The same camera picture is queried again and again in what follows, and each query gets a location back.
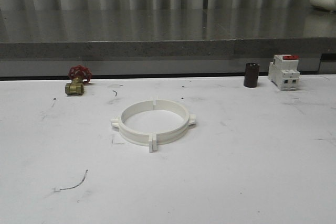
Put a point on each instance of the white half-ring pipe clamp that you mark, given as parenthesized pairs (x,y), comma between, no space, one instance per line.
(165,137)
(131,135)

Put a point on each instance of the dark brown cylindrical capacitor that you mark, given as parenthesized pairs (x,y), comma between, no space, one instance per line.
(251,75)

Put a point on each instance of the brass valve red handwheel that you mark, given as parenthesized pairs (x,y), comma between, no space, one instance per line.
(79,75)

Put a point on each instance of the white circuit breaker red switch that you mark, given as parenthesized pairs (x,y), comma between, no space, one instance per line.
(283,72)

